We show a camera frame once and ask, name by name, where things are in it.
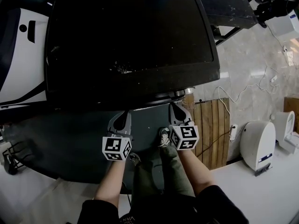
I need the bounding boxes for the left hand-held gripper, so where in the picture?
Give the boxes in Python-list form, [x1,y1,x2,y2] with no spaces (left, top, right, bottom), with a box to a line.
[102,110,134,161]

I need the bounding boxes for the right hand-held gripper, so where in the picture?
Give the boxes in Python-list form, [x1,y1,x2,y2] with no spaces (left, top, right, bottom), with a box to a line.
[168,102,199,151]

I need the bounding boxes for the black washing machine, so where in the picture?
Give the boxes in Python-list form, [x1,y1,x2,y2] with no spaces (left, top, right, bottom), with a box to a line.
[44,0,221,110]

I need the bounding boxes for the person's right forearm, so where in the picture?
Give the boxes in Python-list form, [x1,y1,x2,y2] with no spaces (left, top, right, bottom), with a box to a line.
[176,147,220,197]

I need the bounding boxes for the person's left forearm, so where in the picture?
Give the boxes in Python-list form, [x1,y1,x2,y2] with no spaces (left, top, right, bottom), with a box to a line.
[94,157,128,210]

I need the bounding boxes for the white rounded floor machine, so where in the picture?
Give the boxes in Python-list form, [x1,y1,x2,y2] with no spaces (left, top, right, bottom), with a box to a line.
[240,119,277,177]

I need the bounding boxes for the person's right grey shoe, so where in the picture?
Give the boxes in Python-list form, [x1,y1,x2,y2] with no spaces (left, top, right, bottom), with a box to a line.
[158,127,171,148]

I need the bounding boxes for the person's grey shoe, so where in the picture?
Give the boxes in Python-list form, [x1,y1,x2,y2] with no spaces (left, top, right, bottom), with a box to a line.
[128,152,142,167]
[158,127,171,148]

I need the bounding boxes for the person's left grey shoe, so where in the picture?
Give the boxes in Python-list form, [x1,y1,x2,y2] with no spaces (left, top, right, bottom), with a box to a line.
[128,152,142,167]

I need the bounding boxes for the wooden slat pallet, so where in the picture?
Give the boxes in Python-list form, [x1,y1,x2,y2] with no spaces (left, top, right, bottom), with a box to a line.
[181,94,231,171]

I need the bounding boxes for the person's olive trousers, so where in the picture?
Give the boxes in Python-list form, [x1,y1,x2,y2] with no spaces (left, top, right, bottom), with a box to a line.
[130,145,196,211]

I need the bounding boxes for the white power strip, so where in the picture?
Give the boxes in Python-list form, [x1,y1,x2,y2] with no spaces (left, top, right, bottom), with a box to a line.
[229,123,238,142]

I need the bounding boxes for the dark grey floor mat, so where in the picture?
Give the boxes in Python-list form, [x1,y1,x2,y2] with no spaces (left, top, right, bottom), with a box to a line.
[3,103,172,184]

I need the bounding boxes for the person's black shirt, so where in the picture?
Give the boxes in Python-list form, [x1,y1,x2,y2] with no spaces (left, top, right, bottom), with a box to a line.
[76,184,250,224]

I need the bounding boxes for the white open-lid device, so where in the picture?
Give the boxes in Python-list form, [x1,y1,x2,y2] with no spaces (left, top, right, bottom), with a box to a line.
[275,110,299,155]

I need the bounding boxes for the white appliance with dark panel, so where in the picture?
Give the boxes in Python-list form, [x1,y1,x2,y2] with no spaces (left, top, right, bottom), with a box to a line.
[0,7,50,107]

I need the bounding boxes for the black scuffed table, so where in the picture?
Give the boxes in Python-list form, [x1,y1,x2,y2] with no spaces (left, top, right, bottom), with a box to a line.
[193,0,257,47]

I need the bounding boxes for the white box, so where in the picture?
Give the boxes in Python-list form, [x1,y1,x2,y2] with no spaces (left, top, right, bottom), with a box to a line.
[264,11,299,36]

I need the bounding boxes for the brown cable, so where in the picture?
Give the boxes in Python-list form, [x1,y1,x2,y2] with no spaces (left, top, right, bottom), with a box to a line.
[195,124,235,157]

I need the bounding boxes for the long white cable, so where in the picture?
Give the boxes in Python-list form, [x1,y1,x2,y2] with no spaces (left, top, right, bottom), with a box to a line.
[217,65,280,117]

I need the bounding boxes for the black wire floor stand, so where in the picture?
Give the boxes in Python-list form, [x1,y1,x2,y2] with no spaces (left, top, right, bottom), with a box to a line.
[1,140,32,175]

